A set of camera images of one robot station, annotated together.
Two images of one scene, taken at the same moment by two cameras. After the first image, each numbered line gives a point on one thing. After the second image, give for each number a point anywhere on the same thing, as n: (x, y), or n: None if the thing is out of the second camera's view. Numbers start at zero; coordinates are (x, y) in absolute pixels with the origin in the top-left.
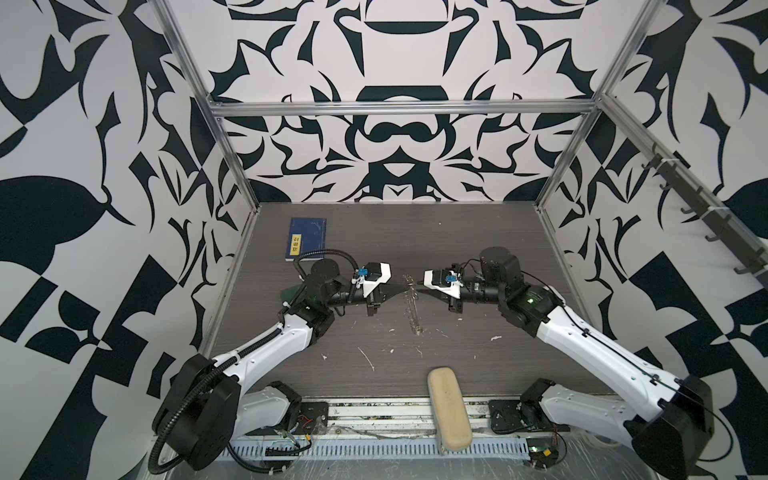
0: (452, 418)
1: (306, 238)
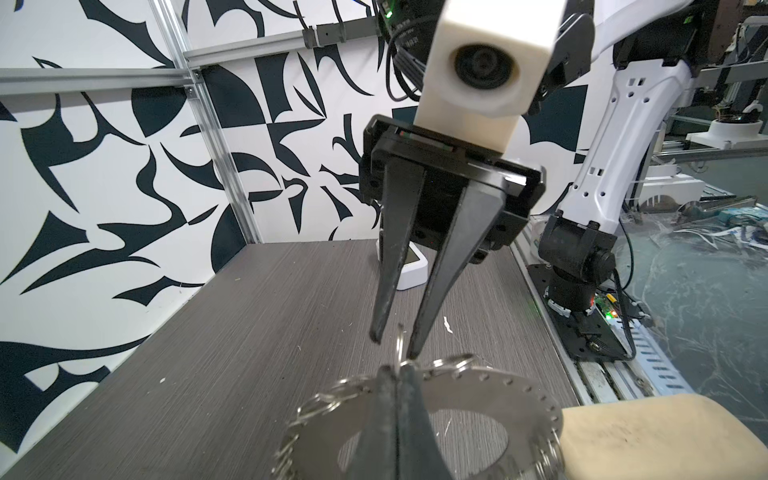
0: (672, 437)
1: None
